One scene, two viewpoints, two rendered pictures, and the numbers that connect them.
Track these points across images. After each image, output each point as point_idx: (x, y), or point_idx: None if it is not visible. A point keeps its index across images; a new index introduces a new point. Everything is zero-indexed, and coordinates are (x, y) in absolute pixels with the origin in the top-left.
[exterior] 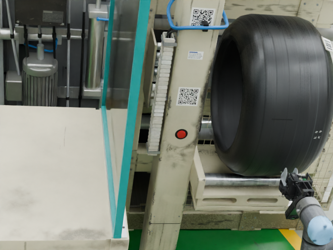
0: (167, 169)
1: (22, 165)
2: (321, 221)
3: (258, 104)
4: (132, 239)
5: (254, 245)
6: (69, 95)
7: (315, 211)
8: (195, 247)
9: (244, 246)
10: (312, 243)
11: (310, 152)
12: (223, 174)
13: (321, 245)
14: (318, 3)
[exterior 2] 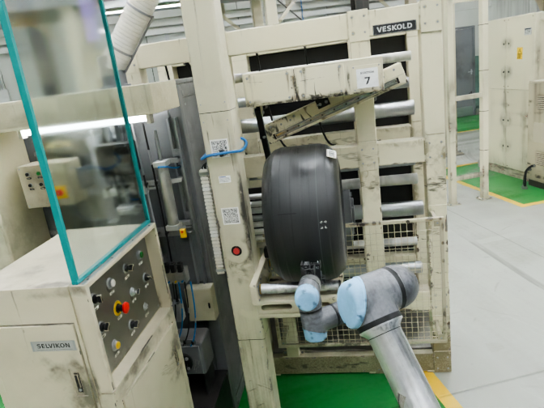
0: (235, 285)
1: (56, 254)
2: (303, 287)
3: (266, 205)
4: (277, 381)
5: (389, 385)
6: (161, 234)
7: (304, 282)
8: (332, 387)
9: (379, 386)
10: (303, 312)
11: (323, 242)
12: (277, 283)
13: (312, 313)
14: (374, 147)
